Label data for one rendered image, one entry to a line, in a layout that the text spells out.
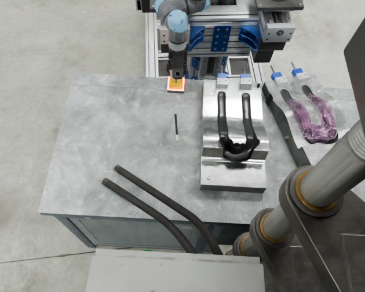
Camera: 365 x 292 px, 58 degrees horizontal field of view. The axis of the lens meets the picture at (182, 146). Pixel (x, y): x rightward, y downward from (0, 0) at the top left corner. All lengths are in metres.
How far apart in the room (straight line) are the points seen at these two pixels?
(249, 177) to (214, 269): 0.78
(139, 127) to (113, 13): 1.89
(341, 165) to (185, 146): 1.02
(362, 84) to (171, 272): 0.42
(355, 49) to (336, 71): 2.69
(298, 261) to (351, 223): 0.25
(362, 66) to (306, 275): 0.57
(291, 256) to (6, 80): 2.54
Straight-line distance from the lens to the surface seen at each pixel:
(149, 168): 1.39
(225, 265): 0.61
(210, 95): 1.48
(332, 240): 0.60
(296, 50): 3.09
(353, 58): 0.38
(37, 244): 2.25
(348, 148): 0.46
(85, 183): 1.40
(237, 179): 1.33
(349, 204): 0.64
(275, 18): 1.76
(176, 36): 1.36
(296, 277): 0.83
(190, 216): 1.19
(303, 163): 1.44
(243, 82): 1.51
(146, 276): 0.60
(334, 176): 0.51
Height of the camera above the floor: 2.07
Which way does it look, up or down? 62 degrees down
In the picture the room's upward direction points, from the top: 4 degrees clockwise
